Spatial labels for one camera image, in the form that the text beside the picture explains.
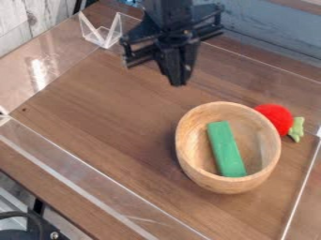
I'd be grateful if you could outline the brown wooden bowl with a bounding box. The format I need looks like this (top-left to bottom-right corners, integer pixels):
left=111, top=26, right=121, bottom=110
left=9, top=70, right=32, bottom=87
left=174, top=101, right=281, bottom=194

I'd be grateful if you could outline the black clamp with cable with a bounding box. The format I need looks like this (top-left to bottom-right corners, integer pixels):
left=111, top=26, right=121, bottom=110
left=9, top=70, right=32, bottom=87
left=0, top=210, right=71, bottom=240

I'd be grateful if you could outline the clear acrylic corner bracket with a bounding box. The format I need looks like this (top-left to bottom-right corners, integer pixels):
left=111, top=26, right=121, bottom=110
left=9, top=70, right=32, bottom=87
left=77, top=12, right=123, bottom=49

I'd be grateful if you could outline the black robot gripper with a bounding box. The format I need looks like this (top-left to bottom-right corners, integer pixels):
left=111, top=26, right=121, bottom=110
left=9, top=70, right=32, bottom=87
left=119, top=0, right=226, bottom=87

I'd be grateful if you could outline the clear acrylic front barrier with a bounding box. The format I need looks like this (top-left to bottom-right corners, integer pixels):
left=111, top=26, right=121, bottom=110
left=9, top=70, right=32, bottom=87
left=0, top=113, right=210, bottom=240

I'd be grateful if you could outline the green rectangular block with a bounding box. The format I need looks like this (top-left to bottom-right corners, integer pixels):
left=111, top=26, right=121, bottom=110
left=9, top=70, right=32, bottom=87
left=207, top=121, right=247, bottom=177

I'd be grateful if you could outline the red plush strawberry toy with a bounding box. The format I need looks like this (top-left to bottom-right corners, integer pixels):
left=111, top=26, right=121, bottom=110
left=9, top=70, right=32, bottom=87
left=254, top=104, right=305, bottom=143

